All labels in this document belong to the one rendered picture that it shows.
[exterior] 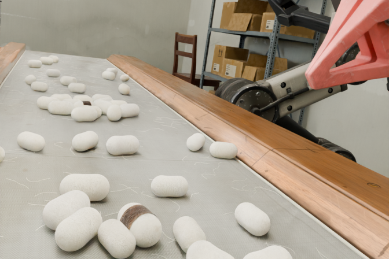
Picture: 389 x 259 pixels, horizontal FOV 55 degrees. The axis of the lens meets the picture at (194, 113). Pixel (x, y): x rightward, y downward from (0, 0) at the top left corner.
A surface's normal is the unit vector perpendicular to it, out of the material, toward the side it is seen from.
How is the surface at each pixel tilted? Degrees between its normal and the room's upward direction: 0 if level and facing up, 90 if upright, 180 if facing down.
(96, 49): 90
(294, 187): 45
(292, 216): 0
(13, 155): 0
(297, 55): 90
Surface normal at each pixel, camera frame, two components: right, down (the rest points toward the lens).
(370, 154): -0.90, -0.04
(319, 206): -0.55, -0.73
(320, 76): 0.19, 0.35
